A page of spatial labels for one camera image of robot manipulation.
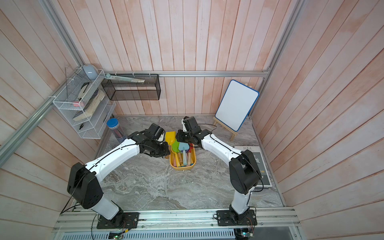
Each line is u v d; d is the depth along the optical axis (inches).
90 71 32.2
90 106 31.4
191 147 37.6
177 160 35.5
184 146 37.6
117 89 40.8
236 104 35.6
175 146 37.6
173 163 35.3
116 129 36.1
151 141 25.1
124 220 28.3
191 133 26.8
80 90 31.2
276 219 29.3
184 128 28.2
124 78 35.7
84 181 17.9
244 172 18.5
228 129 39.9
